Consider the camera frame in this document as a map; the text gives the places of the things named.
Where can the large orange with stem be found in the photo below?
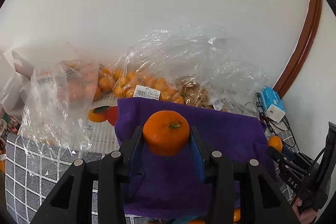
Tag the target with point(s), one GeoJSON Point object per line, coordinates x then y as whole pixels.
{"type": "Point", "coordinates": [166, 133]}

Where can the clear bag with oranges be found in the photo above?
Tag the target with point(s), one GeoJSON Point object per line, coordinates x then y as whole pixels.
{"type": "Point", "coordinates": [193, 66]}

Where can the grey checked tablecloth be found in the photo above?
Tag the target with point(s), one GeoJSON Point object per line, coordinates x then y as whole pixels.
{"type": "Point", "coordinates": [21, 173]}

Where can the blue white box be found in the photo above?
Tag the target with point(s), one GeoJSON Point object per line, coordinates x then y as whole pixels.
{"type": "Point", "coordinates": [272, 104]}

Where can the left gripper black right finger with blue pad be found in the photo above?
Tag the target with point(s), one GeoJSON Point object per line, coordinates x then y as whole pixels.
{"type": "Point", "coordinates": [260, 198]}

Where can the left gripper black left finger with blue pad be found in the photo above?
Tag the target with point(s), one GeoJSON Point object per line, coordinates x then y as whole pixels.
{"type": "Point", "coordinates": [70, 200]}

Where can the orange top of pile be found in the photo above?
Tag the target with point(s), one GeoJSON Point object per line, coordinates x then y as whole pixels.
{"type": "Point", "coordinates": [237, 215]}

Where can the white plastic bag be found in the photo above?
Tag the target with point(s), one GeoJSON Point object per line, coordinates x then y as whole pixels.
{"type": "Point", "coordinates": [15, 73]}

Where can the purple towel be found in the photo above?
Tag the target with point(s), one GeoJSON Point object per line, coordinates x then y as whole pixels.
{"type": "Point", "coordinates": [239, 137]}

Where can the brown wooden door frame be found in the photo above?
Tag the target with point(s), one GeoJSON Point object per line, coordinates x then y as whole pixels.
{"type": "Point", "coordinates": [302, 49]}

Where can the large orange front pile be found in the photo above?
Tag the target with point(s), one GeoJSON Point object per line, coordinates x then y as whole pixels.
{"type": "Point", "coordinates": [197, 221]}

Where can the clear bag left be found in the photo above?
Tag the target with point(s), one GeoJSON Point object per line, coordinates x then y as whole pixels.
{"type": "Point", "coordinates": [57, 104]}

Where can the person's right hand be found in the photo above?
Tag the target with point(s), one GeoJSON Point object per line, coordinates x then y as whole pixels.
{"type": "Point", "coordinates": [307, 216]}

